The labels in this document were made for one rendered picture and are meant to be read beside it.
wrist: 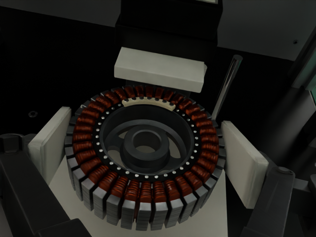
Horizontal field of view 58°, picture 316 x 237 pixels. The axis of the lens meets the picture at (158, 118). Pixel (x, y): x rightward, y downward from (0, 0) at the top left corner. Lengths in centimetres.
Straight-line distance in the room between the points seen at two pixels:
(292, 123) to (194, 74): 20
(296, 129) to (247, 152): 20
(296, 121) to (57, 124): 28
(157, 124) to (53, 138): 9
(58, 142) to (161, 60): 9
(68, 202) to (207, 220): 11
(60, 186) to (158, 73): 12
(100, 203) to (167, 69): 9
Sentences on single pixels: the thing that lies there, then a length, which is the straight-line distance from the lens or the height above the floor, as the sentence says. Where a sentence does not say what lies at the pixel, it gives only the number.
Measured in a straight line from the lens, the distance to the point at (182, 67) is 20.
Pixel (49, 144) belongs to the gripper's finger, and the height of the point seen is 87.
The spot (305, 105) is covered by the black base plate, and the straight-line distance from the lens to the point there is 40.
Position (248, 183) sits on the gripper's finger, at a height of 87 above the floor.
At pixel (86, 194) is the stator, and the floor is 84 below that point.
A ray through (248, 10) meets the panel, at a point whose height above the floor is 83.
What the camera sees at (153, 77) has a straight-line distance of 19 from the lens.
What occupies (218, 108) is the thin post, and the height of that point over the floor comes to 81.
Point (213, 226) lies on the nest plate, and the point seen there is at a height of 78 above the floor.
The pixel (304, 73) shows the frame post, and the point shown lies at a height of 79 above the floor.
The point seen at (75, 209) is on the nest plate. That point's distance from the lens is 24.
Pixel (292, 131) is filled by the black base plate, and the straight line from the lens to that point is 36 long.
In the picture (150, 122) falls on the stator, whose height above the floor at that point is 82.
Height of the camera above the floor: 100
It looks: 47 degrees down
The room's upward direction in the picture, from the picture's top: 11 degrees clockwise
